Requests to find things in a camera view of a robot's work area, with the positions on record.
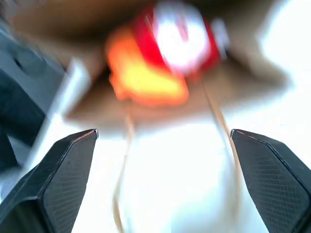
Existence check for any brown cardboard box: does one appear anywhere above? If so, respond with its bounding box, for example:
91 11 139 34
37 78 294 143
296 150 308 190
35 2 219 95
9 0 294 233

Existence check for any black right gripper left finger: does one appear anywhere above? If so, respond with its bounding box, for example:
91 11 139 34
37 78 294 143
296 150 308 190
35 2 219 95
0 129 99 233

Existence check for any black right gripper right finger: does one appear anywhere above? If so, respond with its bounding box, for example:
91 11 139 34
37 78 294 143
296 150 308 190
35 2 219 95
229 129 311 233

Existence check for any dark grey machine housing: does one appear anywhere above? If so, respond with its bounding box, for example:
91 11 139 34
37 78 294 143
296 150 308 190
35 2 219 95
0 24 71 170

